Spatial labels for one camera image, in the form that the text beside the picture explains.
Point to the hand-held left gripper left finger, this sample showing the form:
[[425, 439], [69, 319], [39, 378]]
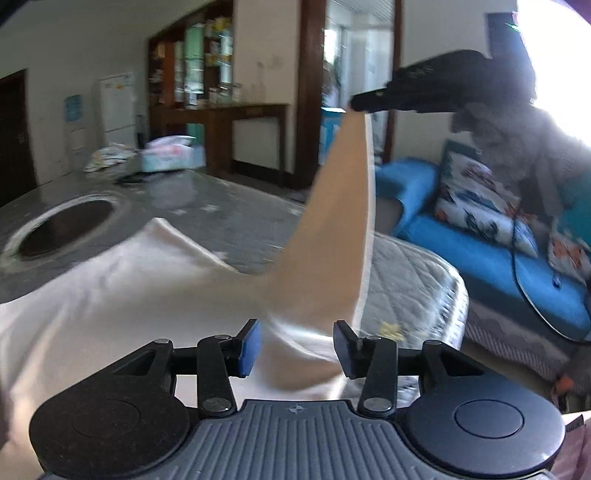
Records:
[[249, 346]]

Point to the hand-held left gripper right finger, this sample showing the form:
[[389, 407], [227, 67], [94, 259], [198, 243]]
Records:
[[346, 350]]

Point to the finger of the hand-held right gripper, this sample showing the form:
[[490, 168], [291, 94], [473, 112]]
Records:
[[374, 100]]

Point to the cream fleece garment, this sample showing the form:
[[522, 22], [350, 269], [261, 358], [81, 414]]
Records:
[[138, 295]]

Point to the person's right forearm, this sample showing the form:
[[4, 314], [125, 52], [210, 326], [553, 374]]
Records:
[[517, 143]]

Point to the light blue cabinet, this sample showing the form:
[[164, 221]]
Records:
[[330, 134]]

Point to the large feather print cushion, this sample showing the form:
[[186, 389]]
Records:
[[480, 198]]

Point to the grey quilted star table cover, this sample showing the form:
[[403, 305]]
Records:
[[231, 217]]

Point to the dark wooden console table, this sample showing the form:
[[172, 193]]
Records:
[[217, 113]]

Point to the blue sofa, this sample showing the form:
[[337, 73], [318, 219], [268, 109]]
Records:
[[485, 267]]

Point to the grey patterned rug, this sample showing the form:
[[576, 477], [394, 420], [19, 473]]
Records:
[[508, 337]]

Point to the pastel tissue pack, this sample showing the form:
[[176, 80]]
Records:
[[171, 157]]

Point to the small feather print cushion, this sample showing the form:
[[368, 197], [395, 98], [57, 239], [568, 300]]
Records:
[[570, 254]]

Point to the round black table hob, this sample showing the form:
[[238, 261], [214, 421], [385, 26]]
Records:
[[64, 228]]

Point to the crumpled patterned cloth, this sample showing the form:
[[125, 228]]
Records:
[[108, 157]]

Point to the white refrigerator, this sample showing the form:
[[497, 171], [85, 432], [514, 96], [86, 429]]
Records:
[[115, 110]]

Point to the blue water bottle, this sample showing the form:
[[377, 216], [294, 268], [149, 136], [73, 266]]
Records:
[[74, 108]]

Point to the dark wooden entrance door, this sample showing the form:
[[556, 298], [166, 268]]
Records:
[[16, 138]]

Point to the dark wooden doorway frame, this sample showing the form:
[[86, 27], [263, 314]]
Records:
[[311, 92]]

